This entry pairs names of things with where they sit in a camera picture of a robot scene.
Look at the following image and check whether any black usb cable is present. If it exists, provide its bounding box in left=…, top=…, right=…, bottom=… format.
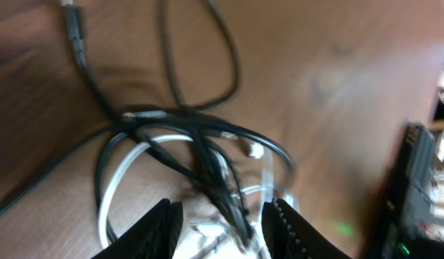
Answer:
left=0, top=0, right=296, bottom=249

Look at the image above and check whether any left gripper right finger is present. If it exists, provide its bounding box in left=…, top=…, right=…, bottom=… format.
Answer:
left=261, top=199, right=349, bottom=259

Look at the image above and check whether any white usb cable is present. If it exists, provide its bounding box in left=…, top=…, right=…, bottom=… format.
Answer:
left=97, top=134, right=302, bottom=259

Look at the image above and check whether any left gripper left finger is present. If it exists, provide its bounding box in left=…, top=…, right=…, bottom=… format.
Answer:
left=93, top=199, right=184, bottom=259

